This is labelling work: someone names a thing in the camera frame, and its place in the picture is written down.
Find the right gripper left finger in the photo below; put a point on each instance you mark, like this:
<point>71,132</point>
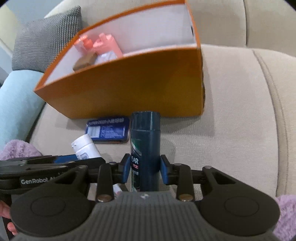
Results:
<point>110,174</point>

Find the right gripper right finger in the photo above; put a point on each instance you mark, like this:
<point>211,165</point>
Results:
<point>179,175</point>

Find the dark green Clear shampoo bottle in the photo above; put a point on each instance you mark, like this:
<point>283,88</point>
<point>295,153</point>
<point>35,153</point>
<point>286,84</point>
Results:
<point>145,141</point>

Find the pink square bottle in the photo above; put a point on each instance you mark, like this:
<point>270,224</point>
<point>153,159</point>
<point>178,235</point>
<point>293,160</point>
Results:
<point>106,43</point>

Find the peach glossy bottle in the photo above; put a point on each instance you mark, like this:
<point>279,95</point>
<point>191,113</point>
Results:
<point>84,44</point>

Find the left hand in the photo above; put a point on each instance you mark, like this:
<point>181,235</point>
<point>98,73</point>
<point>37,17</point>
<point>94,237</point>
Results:
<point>5,212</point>

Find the purple fluffy blanket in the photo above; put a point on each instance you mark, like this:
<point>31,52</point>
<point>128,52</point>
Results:
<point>18,149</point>

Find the white barcode tube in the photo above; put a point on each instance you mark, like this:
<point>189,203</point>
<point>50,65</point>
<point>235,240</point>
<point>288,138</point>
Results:
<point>84,148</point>

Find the blue Super Deer tin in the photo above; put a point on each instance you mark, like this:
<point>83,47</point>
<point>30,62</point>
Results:
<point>114,129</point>

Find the light blue cushion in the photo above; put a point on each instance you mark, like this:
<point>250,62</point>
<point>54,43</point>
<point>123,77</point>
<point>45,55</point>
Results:
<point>20,106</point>

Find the orange cardboard box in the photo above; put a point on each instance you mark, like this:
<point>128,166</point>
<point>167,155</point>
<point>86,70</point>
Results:
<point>160,70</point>

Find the brown small box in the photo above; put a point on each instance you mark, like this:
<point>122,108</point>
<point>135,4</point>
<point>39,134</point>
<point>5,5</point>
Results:
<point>85,61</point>

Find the houndstooth cushion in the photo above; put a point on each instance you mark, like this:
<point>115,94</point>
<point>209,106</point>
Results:
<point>39,42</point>

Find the beige sofa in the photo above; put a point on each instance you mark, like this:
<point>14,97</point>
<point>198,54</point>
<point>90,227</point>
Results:
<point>247,128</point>

